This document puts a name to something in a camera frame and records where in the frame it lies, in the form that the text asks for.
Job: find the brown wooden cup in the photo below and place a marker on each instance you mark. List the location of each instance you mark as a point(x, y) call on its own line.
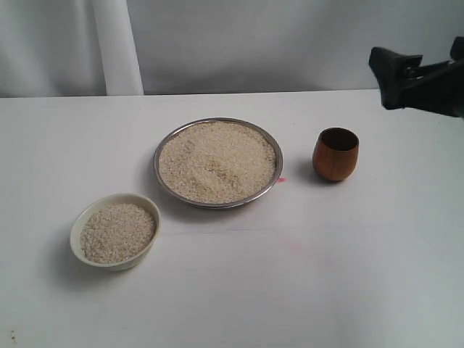
point(335, 154)

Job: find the round steel rice plate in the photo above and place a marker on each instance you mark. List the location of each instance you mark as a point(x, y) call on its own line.
point(218, 163)

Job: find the white backdrop curtain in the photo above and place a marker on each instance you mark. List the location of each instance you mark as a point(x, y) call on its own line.
point(121, 48)

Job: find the white ceramic rice bowl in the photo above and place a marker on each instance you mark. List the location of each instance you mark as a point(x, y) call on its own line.
point(116, 232)

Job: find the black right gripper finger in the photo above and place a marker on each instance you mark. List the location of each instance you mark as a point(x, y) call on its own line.
point(405, 83)
point(457, 49)

